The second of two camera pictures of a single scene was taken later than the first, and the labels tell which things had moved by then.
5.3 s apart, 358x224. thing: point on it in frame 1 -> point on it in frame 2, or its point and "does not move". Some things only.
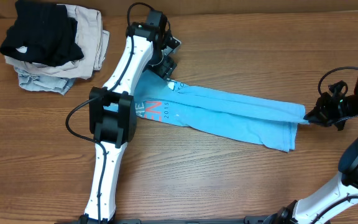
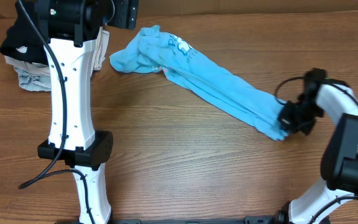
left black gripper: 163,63 -> 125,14
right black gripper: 321,116 -> 286,119
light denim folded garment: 44,83 does not move
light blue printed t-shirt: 159,100 -> 159,51
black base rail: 263,219 does not move
